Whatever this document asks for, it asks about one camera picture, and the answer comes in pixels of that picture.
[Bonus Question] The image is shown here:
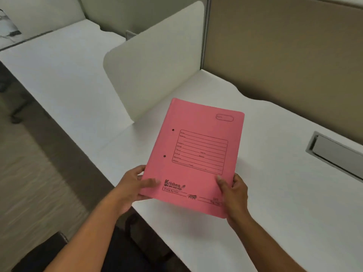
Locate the person's right hand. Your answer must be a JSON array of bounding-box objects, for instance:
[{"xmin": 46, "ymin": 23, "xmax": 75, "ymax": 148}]
[{"xmin": 216, "ymin": 173, "xmax": 252, "ymax": 228}]

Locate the person's left hand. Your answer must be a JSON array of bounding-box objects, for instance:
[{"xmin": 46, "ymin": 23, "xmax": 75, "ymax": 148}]
[{"xmin": 116, "ymin": 165, "xmax": 161, "ymax": 216}]

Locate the pink paper file folder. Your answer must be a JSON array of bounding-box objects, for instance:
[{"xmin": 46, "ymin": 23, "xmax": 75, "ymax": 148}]
[{"xmin": 139, "ymin": 98, "xmax": 245, "ymax": 219}]

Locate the person's right forearm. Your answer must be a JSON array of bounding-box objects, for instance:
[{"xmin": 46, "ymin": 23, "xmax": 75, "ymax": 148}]
[{"xmin": 227, "ymin": 208, "xmax": 307, "ymax": 272}]

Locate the person's left forearm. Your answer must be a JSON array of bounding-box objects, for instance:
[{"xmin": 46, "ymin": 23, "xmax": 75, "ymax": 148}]
[{"xmin": 43, "ymin": 186, "xmax": 132, "ymax": 272}]

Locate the black office chair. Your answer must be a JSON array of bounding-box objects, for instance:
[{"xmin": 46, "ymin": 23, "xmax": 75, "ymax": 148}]
[{"xmin": 10, "ymin": 212, "xmax": 182, "ymax": 272}]

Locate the white desk divider panel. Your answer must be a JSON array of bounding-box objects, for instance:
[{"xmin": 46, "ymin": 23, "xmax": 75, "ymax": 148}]
[{"xmin": 103, "ymin": 0, "xmax": 205, "ymax": 123}]

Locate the beige fabric partition panel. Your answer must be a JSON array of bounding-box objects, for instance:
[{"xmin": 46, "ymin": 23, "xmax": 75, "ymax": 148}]
[{"xmin": 200, "ymin": 0, "xmax": 363, "ymax": 142}]

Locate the white plastic bag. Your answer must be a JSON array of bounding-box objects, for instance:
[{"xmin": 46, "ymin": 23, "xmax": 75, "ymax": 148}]
[{"xmin": 0, "ymin": 9, "xmax": 22, "ymax": 39}]

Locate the grey desk cable flap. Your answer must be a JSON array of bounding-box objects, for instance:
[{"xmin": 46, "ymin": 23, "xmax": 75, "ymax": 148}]
[{"xmin": 305, "ymin": 131, "xmax": 363, "ymax": 183}]

